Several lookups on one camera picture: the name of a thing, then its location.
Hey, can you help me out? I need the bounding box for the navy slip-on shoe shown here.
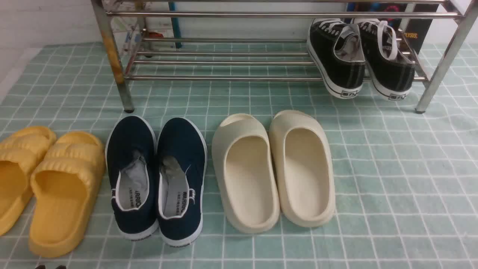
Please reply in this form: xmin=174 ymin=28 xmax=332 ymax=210
xmin=155 ymin=117 xmax=208 ymax=247
xmin=105 ymin=115 xmax=159 ymax=241

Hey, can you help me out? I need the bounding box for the blue pole behind rack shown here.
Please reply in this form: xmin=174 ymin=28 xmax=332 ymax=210
xmin=168 ymin=2 xmax=183 ymax=49

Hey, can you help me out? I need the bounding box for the black box behind rack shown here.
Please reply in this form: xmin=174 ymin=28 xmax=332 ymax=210
xmin=345 ymin=2 xmax=440 ymax=55

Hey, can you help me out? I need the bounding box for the metal shoe rack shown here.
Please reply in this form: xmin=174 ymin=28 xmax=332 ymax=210
xmin=91 ymin=0 xmax=477 ymax=114

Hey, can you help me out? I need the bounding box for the left cream slide slipper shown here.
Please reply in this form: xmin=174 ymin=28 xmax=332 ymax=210
xmin=211 ymin=114 xmax=280 ymax=234

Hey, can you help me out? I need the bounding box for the cream slide slipper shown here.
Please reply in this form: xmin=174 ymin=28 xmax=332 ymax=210
xmin=269 ymin=109 xmax=336 ymax=228
xmin=211 ymin=114 xmax=280 ymax=234

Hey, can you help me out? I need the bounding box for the right cream slide slipper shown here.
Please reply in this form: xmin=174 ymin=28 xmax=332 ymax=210
xmin=269 ymin=109 xmax=336 ymax=228

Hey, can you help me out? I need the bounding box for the green checkered floor mat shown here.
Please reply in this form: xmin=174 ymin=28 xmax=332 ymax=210
xmin=0 ymin=43 xmax=478 ymax=269

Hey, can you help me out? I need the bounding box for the left black canvas sneaker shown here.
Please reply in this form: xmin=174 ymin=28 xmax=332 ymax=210
xmin=306 ymin=18 xmax=366 ymax=99

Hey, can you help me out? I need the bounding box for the black canvas sneaker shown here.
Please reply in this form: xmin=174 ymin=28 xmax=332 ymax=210
xmin=306 ymin=18 xmax=366 ymax=99
xmin=352 ymin=18 xmax=415 ymax=102

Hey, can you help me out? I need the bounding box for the white printed bag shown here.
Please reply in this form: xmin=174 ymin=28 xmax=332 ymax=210
xmin=102 ymin=0 xmax=174 ymax=58

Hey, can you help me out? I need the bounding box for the right black canvas sneaker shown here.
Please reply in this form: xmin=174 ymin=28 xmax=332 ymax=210
xmin=352 ymin=18 xmax=415 ymax=102

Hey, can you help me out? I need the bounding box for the right yellow slide slipper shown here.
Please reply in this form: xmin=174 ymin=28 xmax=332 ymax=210
xmin=29 ymin=131 xmax=105 ymax=258

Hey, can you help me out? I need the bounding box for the yellow slide slipper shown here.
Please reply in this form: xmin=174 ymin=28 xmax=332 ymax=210
xmin=29 ymin=131 xmax=105 ymax=258
xmin=0 ymin=126 xmax=57 ymax=235

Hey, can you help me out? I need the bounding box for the left yellow slide slipper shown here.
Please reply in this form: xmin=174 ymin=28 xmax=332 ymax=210
xmin=0 ymin=126 xmax=57 ymax=235

